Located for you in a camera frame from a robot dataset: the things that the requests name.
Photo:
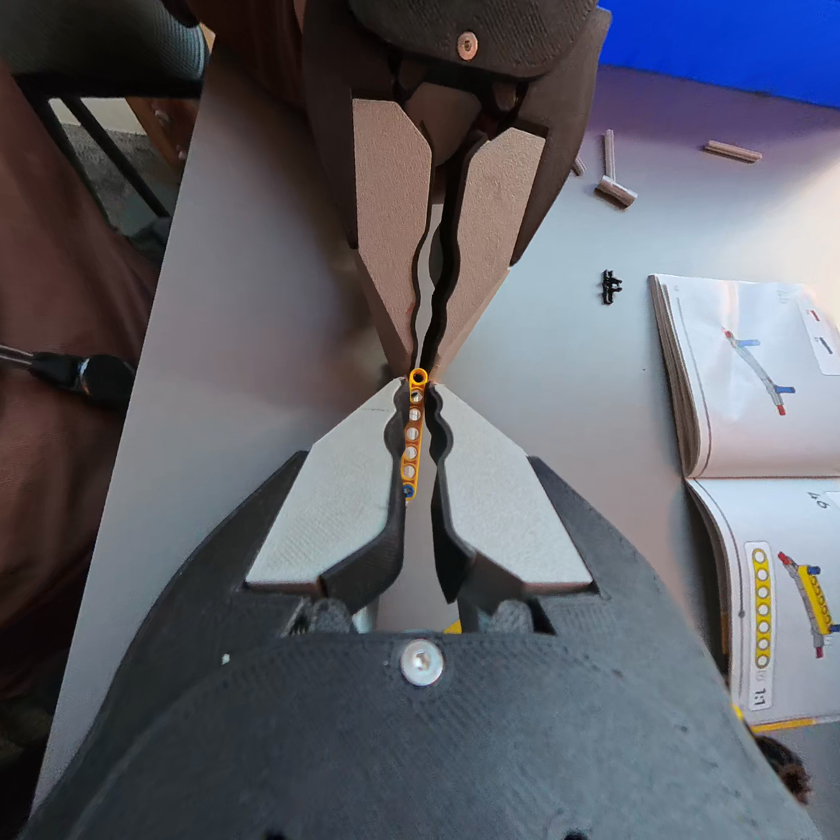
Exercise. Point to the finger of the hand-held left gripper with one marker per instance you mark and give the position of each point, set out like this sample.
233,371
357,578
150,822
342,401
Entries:
387,197
492,216

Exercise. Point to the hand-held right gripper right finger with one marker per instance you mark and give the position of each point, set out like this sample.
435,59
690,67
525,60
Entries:
505,512

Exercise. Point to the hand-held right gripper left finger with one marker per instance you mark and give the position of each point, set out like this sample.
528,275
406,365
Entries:
328,499

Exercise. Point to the yellow lego beam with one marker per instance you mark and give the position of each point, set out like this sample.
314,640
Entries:
412,453

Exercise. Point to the small grey lego piece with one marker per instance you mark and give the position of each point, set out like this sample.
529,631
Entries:
579,166

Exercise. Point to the grey lego axle with connector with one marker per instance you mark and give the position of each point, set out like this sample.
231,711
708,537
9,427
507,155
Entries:
615,189

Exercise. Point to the black lego connector piece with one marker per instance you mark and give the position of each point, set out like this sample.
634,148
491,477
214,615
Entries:
610,287

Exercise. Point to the grey lego bar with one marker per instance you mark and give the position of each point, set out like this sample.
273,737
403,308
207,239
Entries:
732,151

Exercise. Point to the lego instruction booklet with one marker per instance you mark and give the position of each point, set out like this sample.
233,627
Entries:
748,407

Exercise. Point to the blue sheet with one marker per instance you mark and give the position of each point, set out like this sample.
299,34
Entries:
735,39

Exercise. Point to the black office chair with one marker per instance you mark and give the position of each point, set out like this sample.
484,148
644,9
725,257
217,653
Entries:
98,39

